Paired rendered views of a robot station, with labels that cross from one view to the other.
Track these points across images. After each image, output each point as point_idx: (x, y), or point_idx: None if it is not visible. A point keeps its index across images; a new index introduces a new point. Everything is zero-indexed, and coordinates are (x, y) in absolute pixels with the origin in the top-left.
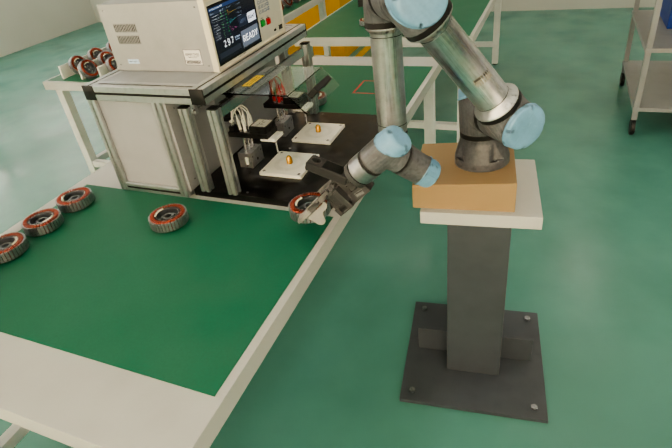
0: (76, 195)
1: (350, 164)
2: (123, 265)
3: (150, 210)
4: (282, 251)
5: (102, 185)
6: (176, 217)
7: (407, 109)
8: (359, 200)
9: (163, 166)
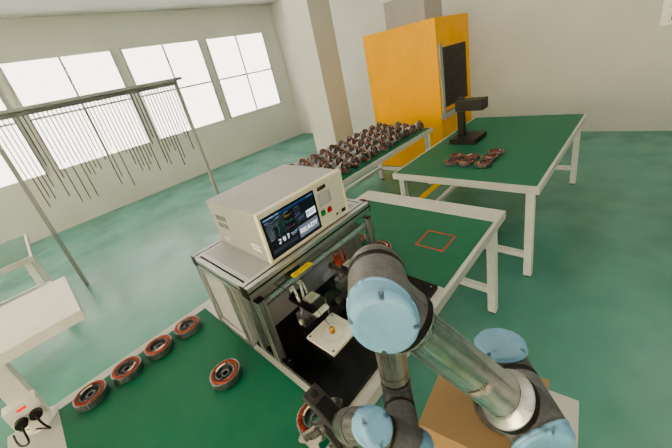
0: (189, 323)
1: (335, 422)
2: (175, 423)
3: (223, 354)
4: None
5: (212, 312)
6: (226, 380)
7: (455, 276)
8: (380, 394)
9: (238, 320)
